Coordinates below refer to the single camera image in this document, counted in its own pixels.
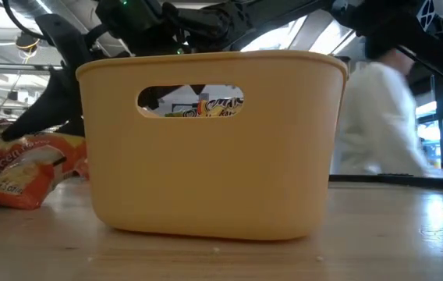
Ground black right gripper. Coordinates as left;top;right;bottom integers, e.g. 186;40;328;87
96;0;253;110

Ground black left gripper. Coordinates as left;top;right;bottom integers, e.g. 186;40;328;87
1;13;94;142

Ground lime chili shrimp noodle pack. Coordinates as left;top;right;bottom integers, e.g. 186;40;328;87
165;97;245;118

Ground orange chicken noodle pack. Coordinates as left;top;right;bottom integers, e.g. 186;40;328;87
0;131;89;211

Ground yellow plastic bin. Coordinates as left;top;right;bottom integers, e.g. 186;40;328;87
75;49;349;241

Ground long ceiling tube light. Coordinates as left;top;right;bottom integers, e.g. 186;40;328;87
0;62;65;75

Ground person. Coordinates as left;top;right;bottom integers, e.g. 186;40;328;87
329;38;443;179

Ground ceiling camera with yellow cable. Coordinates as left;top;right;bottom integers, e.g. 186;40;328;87
13;33;40;52

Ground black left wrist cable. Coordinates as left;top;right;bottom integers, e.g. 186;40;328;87
2;0;47;41

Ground black aluminium table frame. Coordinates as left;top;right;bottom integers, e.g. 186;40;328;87
328;173;443;192

